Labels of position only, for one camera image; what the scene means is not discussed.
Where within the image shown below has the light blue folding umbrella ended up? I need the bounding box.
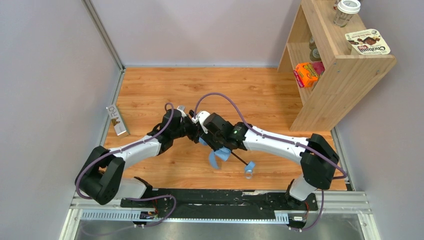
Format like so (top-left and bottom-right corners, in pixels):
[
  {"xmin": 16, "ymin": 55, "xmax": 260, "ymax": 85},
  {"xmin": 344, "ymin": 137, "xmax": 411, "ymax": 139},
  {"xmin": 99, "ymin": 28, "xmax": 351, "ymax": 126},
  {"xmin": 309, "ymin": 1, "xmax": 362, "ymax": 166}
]
[{"xmin": 208, "ymin": 147, "xmax": 256, "ymax": 179}]

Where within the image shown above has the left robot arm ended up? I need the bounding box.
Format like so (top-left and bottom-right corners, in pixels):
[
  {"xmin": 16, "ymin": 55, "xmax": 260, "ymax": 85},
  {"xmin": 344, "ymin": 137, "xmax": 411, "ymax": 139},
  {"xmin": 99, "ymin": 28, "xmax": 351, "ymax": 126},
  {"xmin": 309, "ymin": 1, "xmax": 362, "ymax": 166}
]
[{"xmin": 75, "ymin": 107, "xmax": 199, "ymax": 205}]

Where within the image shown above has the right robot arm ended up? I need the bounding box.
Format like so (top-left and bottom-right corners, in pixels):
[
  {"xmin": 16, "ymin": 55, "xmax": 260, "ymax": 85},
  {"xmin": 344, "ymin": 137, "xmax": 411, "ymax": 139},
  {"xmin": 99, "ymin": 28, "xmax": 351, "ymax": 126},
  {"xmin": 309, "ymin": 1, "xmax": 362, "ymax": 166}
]
[{"xmin": 191, "ymin": 111, "xmax": 340, "ymax": 201}]

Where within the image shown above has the small RO labelled box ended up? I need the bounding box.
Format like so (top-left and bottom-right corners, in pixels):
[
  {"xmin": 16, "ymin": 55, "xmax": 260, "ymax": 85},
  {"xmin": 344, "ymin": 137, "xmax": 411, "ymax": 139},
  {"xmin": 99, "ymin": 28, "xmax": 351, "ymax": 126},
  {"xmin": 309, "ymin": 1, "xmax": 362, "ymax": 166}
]
[{"xmin": 106, "ymin": 104, "xmax": 130, "ymax": 138}]

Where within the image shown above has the orange snack box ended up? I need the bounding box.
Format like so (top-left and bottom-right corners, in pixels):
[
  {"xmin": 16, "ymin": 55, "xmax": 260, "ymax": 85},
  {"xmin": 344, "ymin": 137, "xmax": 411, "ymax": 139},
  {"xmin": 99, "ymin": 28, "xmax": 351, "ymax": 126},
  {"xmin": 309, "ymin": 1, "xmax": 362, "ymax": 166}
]
[{"xmin": 293, "ymin": 62, "xmax": 320, "ymax": 88}]

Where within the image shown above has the pink snack box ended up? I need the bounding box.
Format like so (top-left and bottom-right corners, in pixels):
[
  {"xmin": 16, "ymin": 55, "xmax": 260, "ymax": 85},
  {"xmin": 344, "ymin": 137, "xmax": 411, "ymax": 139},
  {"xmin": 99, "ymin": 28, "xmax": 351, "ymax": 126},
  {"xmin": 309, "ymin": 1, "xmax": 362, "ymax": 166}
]
[{"xmin": 311, "ymin": 61, "xmax": 325, "ymax": 76}]

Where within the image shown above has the small bottle on shelf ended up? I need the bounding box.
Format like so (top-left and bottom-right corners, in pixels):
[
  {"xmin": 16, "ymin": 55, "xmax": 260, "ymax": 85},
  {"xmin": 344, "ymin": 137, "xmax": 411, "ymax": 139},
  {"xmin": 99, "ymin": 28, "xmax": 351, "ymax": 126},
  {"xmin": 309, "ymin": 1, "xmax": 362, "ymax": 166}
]
[{"xmin": 308, "ymin": 37, "xmax": 321, "ymax": 62}]

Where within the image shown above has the wooden shelf unit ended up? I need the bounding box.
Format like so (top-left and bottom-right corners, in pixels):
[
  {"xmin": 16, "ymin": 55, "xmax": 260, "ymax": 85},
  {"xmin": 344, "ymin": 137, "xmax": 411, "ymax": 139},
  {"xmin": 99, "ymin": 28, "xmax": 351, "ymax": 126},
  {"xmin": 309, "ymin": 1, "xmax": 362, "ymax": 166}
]
[{"xmin": 277, "ymin": 0, "xmax": 397, "ymax": 132}]

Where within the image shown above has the Chobani yogurt cup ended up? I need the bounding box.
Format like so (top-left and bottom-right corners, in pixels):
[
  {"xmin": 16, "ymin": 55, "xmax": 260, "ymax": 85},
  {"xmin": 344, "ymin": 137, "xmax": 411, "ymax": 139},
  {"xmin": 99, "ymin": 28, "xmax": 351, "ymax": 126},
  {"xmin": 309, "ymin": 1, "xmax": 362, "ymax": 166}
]
[{"xmin": 345, "ymin": 29, "xmax": 391, "ymax": 56}]

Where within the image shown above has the glass jar white lid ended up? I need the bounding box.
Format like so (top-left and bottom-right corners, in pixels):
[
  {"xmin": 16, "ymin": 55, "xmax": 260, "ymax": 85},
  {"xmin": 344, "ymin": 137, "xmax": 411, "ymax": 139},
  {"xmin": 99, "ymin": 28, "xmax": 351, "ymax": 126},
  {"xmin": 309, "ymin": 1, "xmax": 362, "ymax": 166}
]
[{"xmin": 333, "ymin": 0, "xmax": 361, "ymax": 28}]

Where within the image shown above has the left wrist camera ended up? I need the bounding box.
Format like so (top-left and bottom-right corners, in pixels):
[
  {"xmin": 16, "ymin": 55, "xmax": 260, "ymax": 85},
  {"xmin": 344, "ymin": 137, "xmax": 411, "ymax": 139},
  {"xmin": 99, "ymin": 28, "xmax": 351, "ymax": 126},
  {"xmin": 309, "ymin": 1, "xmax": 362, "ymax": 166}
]
[{"xmin": 177, "ymin": 105, "xmax": 187, "ymax": 118}]

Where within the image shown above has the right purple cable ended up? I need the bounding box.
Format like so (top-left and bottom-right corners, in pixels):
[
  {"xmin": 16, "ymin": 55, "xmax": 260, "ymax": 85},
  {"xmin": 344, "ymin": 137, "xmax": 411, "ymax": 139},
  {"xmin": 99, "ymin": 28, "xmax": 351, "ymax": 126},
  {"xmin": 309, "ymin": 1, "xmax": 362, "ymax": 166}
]
[{"xmin": 193, "ymin": 92, "xmax": 348, "ymax": 232}]

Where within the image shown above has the purple cable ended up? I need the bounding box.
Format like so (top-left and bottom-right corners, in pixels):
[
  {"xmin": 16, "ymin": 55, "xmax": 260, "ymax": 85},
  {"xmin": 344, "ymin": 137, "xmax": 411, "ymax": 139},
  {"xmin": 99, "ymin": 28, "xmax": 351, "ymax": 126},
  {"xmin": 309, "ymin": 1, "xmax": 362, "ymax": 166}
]
[
  {"xmin": 75, "ymin": 102, "xmax": 178, "ymax": 229},
  {"xmin": 193, "ymin": 92, "xmax": 348, "ymax": 232}
]

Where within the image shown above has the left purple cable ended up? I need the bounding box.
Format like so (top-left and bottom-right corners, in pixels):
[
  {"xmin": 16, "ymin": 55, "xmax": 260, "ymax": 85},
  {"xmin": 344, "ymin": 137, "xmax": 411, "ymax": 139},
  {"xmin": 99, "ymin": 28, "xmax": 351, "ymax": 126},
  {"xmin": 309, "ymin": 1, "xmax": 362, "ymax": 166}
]
[{"xmin": 75, "ymin": 102, "xmax": 178, "ymax": 229}]

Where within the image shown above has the aluminium frame post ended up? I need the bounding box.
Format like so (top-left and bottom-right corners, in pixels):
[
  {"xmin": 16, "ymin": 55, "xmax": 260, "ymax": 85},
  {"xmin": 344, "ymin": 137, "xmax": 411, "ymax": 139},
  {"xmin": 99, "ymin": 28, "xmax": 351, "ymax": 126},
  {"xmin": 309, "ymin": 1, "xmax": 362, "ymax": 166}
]
[{"xmin": 81, "ymin": 0, "xmax": 125, "ymax": 72}]

